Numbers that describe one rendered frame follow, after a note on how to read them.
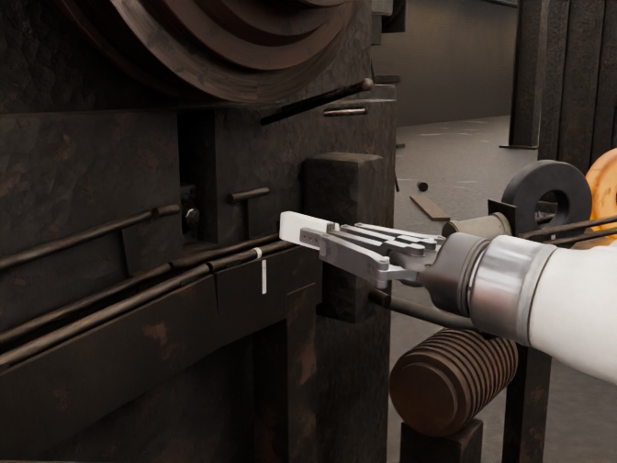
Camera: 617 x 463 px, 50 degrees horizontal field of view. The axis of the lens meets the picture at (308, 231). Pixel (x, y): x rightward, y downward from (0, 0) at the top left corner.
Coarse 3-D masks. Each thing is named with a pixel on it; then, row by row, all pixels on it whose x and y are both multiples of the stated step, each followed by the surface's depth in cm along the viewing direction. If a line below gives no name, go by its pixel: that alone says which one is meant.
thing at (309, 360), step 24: (312, 288) 84; (288, 312) 81; (312, 312) 85; (264, 336) 84; (288, 336) 82; (312, 336) 86; (264, 360) 84; (288, 360) 82; (312, 360) 86; (264, 384) 85; (288, 384) 83; (312, 384) 87; (264, 408) 86; (288, 408) 84; (312, 408) 88; (264, 432) 87; (288, 432) 84; (312, 432) 89; (264, 456) 88; (288, 456) 85; (312, 456) 90
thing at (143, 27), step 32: (96, 0) 59; (128, 0) 57; (128, 32) 59; (160, 32) 61; (160, 64) 62; (192, 64) 64; (224, 64) 68; (320, 64) 80; (224, 96) 68; (256, 96) 72
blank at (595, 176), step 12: (600, 156) 108; (612, 156) 106; (600, 168) 106; (612, 168) 106; (588, 180) 107; (600, 180) 105; (612, 180) 106; (600, 192) 106; (612, 192) 107; (600, 204) 106; (612, 204) 107; (600, 216) 107; (600, 228) 108
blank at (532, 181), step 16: (544, 160) 104; (528, 176) 101; (544, 176) 102; (560, 176) 103; (576, 176) 104; (512, 192) 102; (528, 192) 102; (544, 192) 103; (560, 192) 104; (576, 192) 104; (528, 208) 102; (560, 208) 107; (576, 208) 105; (528, 224) 103; (560, 224) 105; (544, 240) 105
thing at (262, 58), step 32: (160, 0) 59; (192, 0) 61; (224, 0) 61; (256, 0) 65; (352, 0) 81; (192, 32) 61; (224, 32) 65; (256, 32) 66; (288, 32) 69; (320, 32) 77; (256, 64) 69; (288, 64) 73
